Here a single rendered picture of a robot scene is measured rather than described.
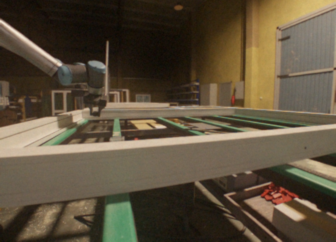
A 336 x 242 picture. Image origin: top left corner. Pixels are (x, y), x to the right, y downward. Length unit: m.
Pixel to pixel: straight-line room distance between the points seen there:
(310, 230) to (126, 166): 0.47
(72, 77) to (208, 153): 0.71
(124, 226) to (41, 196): 0.13
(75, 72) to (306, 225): 0.98
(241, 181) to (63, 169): 0.67
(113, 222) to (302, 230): 0.48
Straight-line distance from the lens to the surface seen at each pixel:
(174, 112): 1.34
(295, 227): 0.59
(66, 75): 0.84
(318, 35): 7.25
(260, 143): 0.36
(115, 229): 0.21
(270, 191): 0.83
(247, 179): 0.80
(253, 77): 8.21
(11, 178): 0.29
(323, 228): 0.59
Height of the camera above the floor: 1.00
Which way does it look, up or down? 6 degrees down
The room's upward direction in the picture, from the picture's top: straight up
